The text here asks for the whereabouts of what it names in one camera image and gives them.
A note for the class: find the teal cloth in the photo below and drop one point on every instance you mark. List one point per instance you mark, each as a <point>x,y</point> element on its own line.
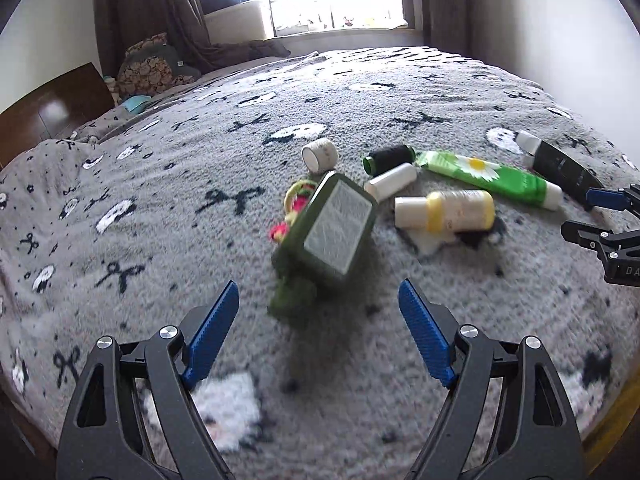
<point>136,104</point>

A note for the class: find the black drying rack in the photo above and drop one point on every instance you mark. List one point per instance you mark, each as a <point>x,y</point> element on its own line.
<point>272,5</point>

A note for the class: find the black thread spool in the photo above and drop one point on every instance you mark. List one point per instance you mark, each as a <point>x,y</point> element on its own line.
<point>392,159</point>

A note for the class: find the grey printed blanket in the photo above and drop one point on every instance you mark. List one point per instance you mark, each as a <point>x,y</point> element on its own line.
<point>150,240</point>

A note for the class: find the white storage box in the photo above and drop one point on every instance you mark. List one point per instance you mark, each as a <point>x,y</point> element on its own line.
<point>235,22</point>

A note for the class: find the green daisy print tube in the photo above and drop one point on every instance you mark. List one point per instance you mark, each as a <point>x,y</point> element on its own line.
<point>490,176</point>

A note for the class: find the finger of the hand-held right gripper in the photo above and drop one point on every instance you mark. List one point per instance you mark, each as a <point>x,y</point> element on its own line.
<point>595,240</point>
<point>602,199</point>

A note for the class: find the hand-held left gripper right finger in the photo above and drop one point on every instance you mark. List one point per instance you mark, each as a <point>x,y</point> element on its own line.
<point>425,335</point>

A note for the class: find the row of small windowsill toys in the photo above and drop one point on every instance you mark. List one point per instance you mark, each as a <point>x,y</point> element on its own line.
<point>347,22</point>

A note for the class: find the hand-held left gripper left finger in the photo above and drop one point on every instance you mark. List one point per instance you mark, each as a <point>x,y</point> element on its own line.
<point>215,330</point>

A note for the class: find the dark crumpled cloth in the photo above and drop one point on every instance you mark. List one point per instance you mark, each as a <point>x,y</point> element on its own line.
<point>250,50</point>

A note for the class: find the colourful small toy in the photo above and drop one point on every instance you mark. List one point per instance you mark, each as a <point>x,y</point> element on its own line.
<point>295,207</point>

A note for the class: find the dark grey cushion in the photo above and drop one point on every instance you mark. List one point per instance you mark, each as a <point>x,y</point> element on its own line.
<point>177,57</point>

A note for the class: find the black tube with white cap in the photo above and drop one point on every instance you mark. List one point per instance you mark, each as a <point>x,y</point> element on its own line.
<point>560,167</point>

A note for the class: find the brown patterned cushion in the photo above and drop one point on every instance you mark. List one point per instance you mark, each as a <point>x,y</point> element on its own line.
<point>145,67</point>

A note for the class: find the dark wooden headboard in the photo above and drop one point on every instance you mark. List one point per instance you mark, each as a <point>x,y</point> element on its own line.
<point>45,110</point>

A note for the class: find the brown curtain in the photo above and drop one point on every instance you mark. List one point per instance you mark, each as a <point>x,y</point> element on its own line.
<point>440,0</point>
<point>145,5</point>

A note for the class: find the small white bottle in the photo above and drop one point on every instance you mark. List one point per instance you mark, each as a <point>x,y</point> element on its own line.
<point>395,181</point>

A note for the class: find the yellow and white bottle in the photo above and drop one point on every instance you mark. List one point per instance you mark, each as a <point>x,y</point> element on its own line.
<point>450,210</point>

